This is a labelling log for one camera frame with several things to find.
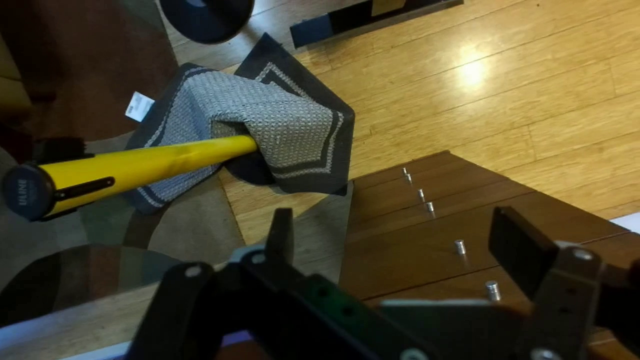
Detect brown patterned rug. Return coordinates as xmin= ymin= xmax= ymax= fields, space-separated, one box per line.
xmin=0 ymin=0 xmax=356 ymax=330

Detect yellow pole with black cap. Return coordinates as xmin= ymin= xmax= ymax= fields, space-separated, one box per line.
xmin=0 ymin=135 xmax=259 ymax=224

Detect black flat bar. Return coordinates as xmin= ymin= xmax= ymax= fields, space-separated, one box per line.
xmin=287 ymin=0 xmax=465 ymax=50

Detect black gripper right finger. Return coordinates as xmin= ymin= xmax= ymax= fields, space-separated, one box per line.
xmin=487 ymin=205 xmax=606 ymax=360

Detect wooden drawer front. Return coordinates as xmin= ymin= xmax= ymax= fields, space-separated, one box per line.
xmin=339 ymin=218 xmax=640 ymax=317

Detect grey cloth with dark border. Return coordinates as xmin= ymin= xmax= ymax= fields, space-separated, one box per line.
xmin=123 ymin=33 xmax=356 ymax=215

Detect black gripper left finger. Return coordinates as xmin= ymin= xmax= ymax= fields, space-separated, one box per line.
xmin=126 ymin=207 xmax=295 ymax=360

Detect black round object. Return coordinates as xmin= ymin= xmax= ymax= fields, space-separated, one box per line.
xmin=158 ymin=0 xmax=255 ymax=47

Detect brown wooden cabinet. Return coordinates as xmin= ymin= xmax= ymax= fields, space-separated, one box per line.
xmin=338 ymin=150 xmax=640 ymax=360

